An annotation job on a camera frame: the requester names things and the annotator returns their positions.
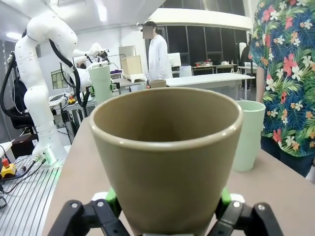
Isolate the person's right forearm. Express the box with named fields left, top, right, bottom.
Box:
left=255, top=65, right=266, bottom=103

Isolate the yellow emergency stop button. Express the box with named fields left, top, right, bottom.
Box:
left=0, top=158, right=17, bottom=179

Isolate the standing person in black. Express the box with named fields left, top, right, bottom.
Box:
left=240, top=45, right=252, bottom=91

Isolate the tan brown plastic cup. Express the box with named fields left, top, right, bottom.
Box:
left=88, top=87, right=244, bottom=235

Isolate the person in floral shirt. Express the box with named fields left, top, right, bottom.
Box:
left=248, top=0, right=315, bottom=179

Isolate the white crate stand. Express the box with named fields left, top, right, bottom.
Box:
left=122, top=73, right=146, bottom=84

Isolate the wooden crate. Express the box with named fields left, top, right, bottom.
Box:
left=121, top=54, right=144, bottom=76

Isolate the black office chair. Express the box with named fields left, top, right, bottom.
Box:
left=4, top=76, right=35, bottom=135

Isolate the computer monitor showing text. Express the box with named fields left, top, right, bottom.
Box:
left=50, top=69, right=68, bottom=89

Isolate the tall pale green plastic cup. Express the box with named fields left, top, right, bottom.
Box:
left=88, top=65, right=112, bottom=105
left=232, top=100, right=267, bottom=172

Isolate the long white table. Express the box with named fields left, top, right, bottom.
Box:
left=166, top=72, right=256, bottom=104

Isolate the dark brown box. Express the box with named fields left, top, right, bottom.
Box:
left=12, top=134, right=39, bottom=158

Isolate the black base cable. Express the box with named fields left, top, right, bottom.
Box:
left=0, top=155, right=48, bottom=195

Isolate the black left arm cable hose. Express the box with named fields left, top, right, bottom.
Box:
left=0, top=28, right=86, bottom=119

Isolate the person in white coat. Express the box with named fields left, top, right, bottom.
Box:
left=140, top=21, right=173, bottom=81

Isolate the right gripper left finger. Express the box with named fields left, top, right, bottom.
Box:
left=48, top=188, right=128, bottom=236

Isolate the aluminium slotted base plate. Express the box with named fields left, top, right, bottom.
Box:
left=0, top=157, right=66, bottom=236

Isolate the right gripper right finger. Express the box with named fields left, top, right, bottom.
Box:
left=209, top=188, right=284, bottom=236

